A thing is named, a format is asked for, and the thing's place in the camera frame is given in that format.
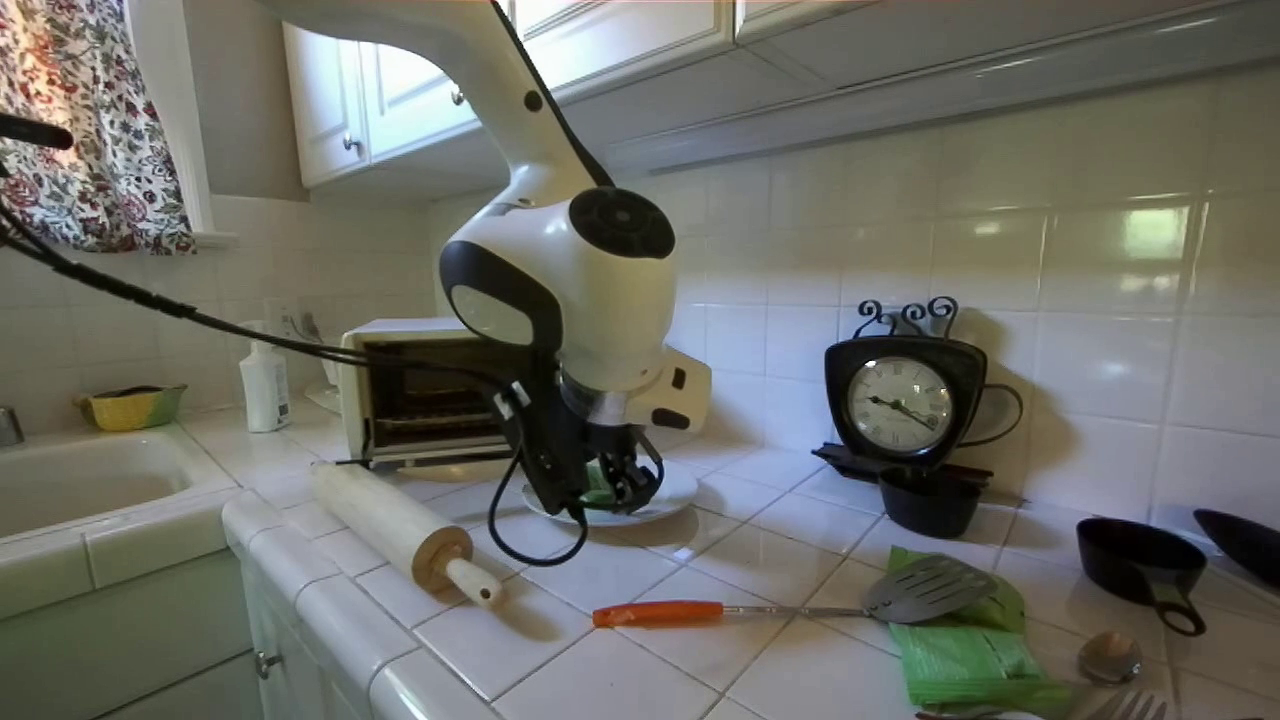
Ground glass oven door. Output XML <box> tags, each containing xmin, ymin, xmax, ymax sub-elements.
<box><xmin>336</xmin><ymin>441</ymin><xmax>535</xmax><ymax>488</ymax></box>

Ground black shallow pan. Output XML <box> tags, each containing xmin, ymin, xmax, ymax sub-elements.
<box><xmin>1191</xmin><ymin>505</ymin><xmax>1280</xmax><ymax>592</ymax></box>

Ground black handled measuring cup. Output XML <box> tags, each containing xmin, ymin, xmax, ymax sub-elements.
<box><xmin>1077</xmin><ymin>515</ymin><xmax>1211</xmax><ymax>640</ymax></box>

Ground white soap bottle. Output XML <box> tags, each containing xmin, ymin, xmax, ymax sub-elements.
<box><xmin>237</xmin><ymin>316</ymin><xmax>296</xmax><ymax>437</ymax></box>

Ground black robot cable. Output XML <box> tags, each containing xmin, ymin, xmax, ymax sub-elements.
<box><xmin>0</xmin><ymin>211</ymin><xmax>592</xmax><ymax>572</ymax></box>

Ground white kitchen sink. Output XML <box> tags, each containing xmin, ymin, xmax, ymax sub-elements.
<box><xmin>0</xmin><ymin>425</ymin><xmax>247</xmax><ymax>626</ymax></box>

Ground orange handled metal spatula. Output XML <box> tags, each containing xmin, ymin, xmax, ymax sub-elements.
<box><xmin>589</xmin><ymin>551</ymin><xmax>999</xmax><ymax>631</ymax></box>

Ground white mini oven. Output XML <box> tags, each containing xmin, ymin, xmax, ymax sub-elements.
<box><xmin>334</xmin><ymin>311</ymin><xmax>605</xmax><ymax>472</ymax></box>

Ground black ornate table clock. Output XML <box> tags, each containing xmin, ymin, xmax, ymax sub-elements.
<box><xmin>813</xmin><ymin>293</ymin><xmax>1028</xmax><ymax>492</ymax></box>

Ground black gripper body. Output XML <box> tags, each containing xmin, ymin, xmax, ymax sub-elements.
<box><xmin>575</xmin><ymin>412</ymin><xmax>662</xmax><ymax>476</ymax></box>

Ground yellow sponge dish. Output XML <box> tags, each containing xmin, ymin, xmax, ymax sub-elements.
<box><xmin>76</xmin><ymin>380</ymin><xmax>194</xmax><ymax>437</ymax></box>

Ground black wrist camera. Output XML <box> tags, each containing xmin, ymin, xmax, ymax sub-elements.
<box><xmin>495</xmin><ymin>378</ymin><xmax>592</xmax><ymax>530</ymax></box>

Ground black pole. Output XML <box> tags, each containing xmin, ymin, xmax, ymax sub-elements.
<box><xmin>0</xmin><ymin>112</ymin><xmax>81</xmax><ymax>154</ymax></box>

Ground floral curtain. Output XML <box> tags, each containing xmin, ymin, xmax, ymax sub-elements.
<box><xmin>0</xmin><ymin>0</ymin><xmax>201</xmax><ymax>259</ymax></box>

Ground wooden rolling pin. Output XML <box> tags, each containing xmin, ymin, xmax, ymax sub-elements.
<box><xmin>313</xmin><ymin>458</ymin><xmax>505</xmax><ymax>614</ymax></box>

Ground white upper cabinets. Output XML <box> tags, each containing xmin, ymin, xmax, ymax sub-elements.
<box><xmin>277</xmin><ymin>0</ymin><xmax>1280</xmax><ymax>194</ymax></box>

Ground small black cup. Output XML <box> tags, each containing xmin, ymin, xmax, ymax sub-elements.
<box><xmin>876</xmin><ymin>468</ymin><xmax>993</xmax><ymax>546</ymax></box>

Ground white lower cabinet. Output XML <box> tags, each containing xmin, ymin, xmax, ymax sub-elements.
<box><xmin>0</xmin><ymin>546</ymin><xmax>393</xmax><ymax>720</ymax></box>

